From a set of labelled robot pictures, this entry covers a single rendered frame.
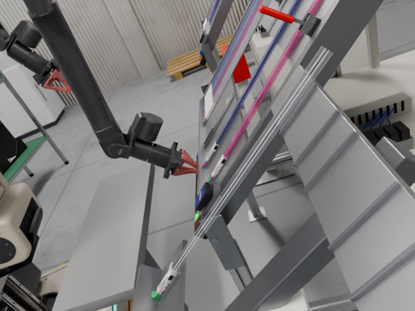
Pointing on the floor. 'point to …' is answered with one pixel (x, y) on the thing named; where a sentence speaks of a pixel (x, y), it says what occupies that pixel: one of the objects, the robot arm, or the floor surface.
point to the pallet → (191, 59)
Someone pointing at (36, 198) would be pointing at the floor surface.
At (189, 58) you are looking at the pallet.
